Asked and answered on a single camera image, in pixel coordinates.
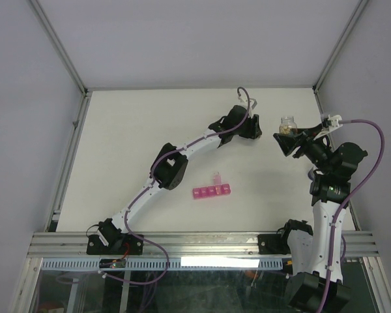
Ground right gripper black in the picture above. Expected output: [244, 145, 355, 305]
[274, 123, 332, 174]

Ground clear bottle yellow capsules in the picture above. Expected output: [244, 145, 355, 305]
[279, 115, 298, 135]

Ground pink weekly pill organizer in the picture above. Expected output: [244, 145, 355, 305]
[192, 173, 231, 200]

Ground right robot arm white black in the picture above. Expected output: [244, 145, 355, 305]
[273, 127, 368, 312]

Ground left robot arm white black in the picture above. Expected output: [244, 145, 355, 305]
[87, 100, 262, 255]

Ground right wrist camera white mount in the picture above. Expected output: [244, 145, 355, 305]
[315, 115, 343, 139]

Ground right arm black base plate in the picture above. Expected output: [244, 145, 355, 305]
[257, 232, 317, 256]

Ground aluminium mounting rail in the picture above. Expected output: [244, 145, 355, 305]
[27, 231, 379, 258]

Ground right aluminium frame post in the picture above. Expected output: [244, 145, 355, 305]
[313, 0, 371, 94]

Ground aluminium frame post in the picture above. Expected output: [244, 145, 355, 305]
[29, 0, 89, 95]
[313, 0, 371, 94]

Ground left aluminium frame post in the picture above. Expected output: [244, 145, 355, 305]
[29, 0, 89, 95]

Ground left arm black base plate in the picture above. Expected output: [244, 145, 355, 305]
[86, 233, 143, 256]

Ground grey slotted cable duct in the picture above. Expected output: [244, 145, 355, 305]
[42, 257, 283, 271]

